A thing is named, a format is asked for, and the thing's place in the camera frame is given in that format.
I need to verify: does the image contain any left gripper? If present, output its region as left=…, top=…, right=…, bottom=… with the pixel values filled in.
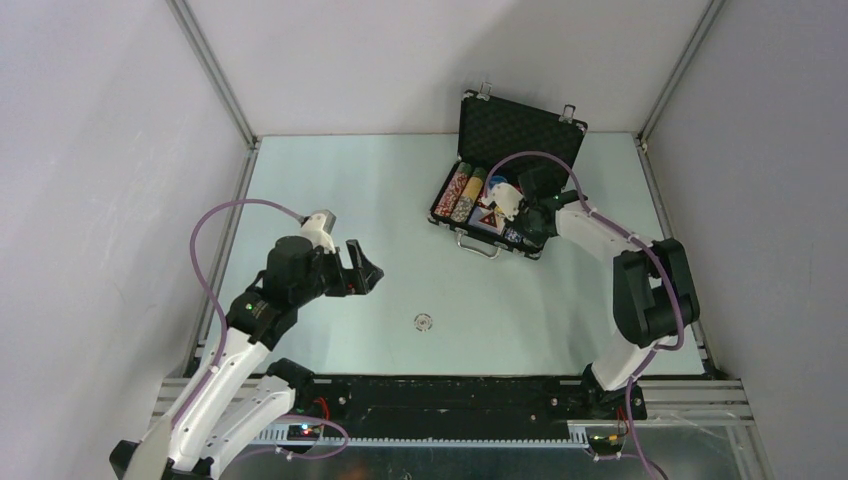
left=292, top=239, right=382, bottom=306

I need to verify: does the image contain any all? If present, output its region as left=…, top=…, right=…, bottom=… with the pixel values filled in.
left=471, top=208, right=501, bottom=234

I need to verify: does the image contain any blue playing card deck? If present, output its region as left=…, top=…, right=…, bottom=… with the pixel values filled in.
left=468, top=206, right=506, bottom=235

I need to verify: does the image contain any black poker set case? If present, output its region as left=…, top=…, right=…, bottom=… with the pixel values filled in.
left=427, top=84, right=588, bottom=260

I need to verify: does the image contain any white poker chip front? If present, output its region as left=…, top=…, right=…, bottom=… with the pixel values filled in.
left=413, top=313, right=433, bottom=332

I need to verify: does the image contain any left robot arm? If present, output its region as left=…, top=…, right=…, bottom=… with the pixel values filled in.
left=109, top=210, right=383, bottom=479

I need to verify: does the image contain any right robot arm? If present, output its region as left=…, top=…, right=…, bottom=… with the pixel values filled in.
left=322, top=156, right=698, bottom=418

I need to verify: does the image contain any light blue chip stack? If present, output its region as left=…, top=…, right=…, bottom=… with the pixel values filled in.
left=503, top=227, right=526, bottom=245

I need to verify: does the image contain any grey poker chip stack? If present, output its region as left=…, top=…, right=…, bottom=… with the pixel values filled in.
left=450, top=167, right=488, bottom=223

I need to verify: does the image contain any red poker chip stack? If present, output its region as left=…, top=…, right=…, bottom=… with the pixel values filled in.
left=433, top=162, right=472, bottom=217

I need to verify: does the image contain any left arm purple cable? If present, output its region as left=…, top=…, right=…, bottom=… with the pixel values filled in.
left=190, top=198, right=349, bottom=462

